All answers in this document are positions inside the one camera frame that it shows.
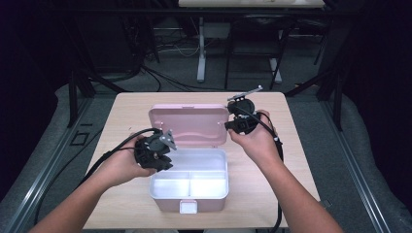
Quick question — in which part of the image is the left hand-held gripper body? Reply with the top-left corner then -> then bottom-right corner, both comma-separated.
133,128 -> 179,168

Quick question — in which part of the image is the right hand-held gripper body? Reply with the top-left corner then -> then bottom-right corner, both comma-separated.
225,84 -> 264,135

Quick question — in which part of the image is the pink storage box white handle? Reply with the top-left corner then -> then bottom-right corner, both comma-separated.
148,103 -> 230,216

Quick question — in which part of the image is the white divided tray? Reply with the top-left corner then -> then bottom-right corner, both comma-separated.
149,148 -> 229,200

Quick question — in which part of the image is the person's right hand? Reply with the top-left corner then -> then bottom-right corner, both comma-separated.
227,110 -> 285,168

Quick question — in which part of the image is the person's left hand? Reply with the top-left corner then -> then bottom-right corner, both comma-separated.
102,134 -> 157,188

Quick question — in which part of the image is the white desk leg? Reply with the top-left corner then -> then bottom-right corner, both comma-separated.
269,30 -> 283,84
196,16 -> 208,83

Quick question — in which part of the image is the black metal stand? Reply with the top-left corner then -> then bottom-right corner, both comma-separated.
62,17 -> 130,129
284,45 -> 345,132

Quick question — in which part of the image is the white under-desk box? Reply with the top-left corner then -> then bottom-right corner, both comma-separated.
203,21 -> 232,41

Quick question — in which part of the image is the black chair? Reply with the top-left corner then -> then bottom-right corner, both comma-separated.
223,15 -> 298,91

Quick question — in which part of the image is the light background desk top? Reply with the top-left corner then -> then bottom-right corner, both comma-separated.
178,0 -> 326,9

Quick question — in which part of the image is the dark curtain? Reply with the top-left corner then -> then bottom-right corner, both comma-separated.
339,0 -> 412,210
0,0 -> 76,199

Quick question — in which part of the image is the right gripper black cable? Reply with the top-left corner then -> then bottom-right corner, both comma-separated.
237,106 -> 286,233

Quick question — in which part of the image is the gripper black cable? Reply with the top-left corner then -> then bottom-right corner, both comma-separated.
77,127 -> 163,189
237,106 -> 286,233

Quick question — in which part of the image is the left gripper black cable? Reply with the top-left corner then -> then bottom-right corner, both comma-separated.
77,127 -> 163,189

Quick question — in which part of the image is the bundle of black floor cables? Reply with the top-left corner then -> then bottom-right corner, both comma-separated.
139,63 -> 247,93

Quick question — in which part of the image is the white floor cable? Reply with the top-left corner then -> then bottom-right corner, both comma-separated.
154,40 -> 201,58

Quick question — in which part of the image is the black cable on floor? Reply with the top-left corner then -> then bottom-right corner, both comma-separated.
33,128 -> 104,227

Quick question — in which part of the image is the aluminium floor rail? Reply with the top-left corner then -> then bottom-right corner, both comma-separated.
5,96 -> 95,233
322,99 -> 394,233

